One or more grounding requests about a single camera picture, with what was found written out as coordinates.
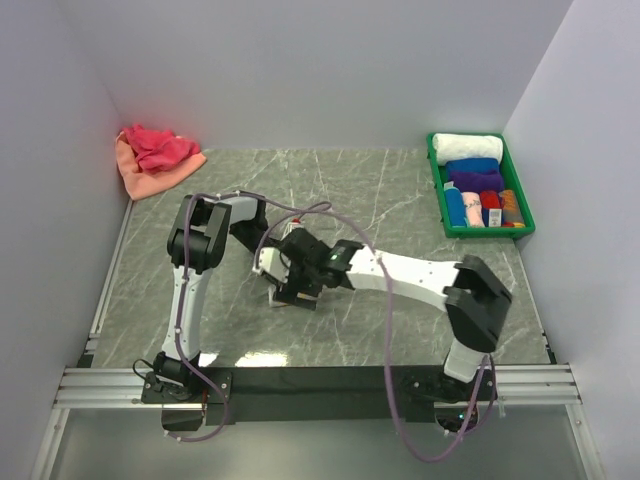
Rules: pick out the aluminium rail frame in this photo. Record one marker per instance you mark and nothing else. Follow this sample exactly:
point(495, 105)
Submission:
point(347, 329)

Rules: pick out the light blue rolled towel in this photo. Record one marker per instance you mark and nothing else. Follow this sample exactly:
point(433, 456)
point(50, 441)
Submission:
point(455, 207)

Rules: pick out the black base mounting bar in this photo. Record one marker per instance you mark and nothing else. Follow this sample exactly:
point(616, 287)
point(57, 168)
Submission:
point(272, 394)

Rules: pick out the purple rolled towel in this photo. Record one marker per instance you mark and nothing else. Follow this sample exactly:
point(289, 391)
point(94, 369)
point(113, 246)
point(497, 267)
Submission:
point(477, 182)

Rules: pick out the yellow grey patterned towel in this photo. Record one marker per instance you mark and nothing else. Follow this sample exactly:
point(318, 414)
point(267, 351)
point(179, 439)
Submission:
point(279, 297)

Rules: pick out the pink white rolled towel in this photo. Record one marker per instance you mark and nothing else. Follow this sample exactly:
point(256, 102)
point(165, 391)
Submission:
point(473, 209)

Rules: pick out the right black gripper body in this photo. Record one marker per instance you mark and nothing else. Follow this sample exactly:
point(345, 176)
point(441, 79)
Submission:
point(300, 280)

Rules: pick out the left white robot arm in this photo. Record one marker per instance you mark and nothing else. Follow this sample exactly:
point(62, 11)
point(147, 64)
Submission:
point(196, 245)

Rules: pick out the orange patterned rolled towel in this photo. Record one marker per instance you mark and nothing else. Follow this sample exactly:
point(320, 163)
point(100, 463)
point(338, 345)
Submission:
point(511, 214)

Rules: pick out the green plastic bin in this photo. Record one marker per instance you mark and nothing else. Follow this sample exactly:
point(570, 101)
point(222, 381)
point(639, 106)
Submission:
point(512, 182)

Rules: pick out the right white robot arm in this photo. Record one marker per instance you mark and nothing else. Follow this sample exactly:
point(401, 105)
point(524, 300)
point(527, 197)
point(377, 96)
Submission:
point(476, 302)

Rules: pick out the red rolled towel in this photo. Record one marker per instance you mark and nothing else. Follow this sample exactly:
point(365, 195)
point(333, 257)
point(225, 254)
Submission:
point(491, 209)

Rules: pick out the salmon orange towel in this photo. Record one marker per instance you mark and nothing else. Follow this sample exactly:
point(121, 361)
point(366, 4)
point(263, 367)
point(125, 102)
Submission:
point(140, 185)

